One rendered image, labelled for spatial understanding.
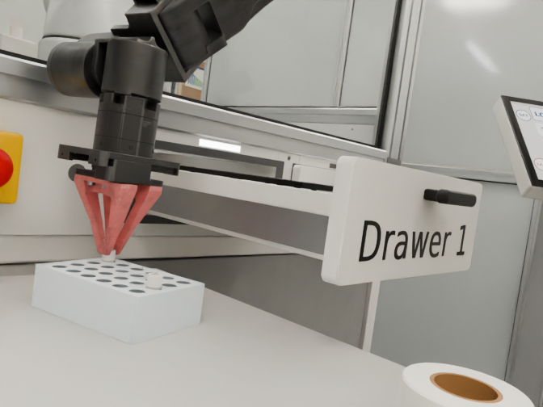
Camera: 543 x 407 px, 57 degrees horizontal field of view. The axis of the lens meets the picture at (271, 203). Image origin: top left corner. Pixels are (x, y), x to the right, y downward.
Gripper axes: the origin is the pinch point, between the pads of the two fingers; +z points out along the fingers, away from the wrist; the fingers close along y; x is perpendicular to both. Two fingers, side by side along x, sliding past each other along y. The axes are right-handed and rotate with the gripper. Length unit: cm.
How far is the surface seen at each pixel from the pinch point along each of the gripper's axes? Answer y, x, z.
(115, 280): 4.7, 6.4, 1.5
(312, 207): -7.1, 17.7, -7.0
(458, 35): -189, -13, -84
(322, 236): -6.5, 19.4, -4.7
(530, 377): -118, 37, 32
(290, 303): -49, -3, 13
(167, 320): 2.9, 11.1, 4.0
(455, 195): -15.5, 28.5, -10.3
